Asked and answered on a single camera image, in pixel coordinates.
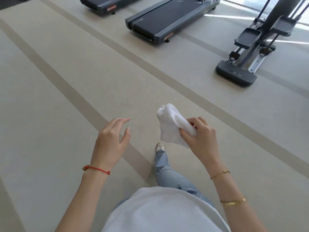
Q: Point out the person's left thumb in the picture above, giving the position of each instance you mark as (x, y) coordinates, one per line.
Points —
(126, 136)

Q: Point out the white shirt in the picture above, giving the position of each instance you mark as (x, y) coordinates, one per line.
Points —
(164, 212)

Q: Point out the person's right thumb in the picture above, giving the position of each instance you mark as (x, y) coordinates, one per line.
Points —
(185, 135)

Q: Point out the wide gold bangle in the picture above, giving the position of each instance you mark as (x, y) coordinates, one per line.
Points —
(233, 202)

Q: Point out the person's right hand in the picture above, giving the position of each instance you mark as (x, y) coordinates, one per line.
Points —
(205, 144)

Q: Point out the beige shoe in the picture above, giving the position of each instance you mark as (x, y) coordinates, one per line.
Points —
(160, 147)

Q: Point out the person's left forearm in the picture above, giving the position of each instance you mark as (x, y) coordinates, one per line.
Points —
(79, 198)

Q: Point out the white cloth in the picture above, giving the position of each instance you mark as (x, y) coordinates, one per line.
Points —
(170, 125)

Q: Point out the person's right forearm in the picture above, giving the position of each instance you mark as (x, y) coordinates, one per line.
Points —
(231, 198)

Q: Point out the dark grey treadmill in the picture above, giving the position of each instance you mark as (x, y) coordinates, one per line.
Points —
(101, 3)
(169, 16)

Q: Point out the light blue jeans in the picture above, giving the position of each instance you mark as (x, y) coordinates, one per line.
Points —
(166, 173)

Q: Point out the person's left hand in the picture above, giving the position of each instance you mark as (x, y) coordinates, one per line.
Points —
(107, 144)

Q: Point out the dark grey elliptical trainer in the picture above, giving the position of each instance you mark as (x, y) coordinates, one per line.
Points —
(253, 45)

